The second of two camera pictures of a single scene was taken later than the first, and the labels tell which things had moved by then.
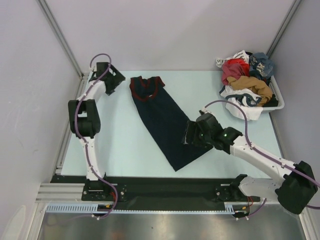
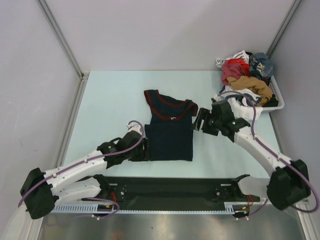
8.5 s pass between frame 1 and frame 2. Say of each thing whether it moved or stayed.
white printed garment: stayed
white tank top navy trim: stayed
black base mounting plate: stayed
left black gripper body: moved
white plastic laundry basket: stayed
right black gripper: moved
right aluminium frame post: stayed
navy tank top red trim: moved
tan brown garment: stayed
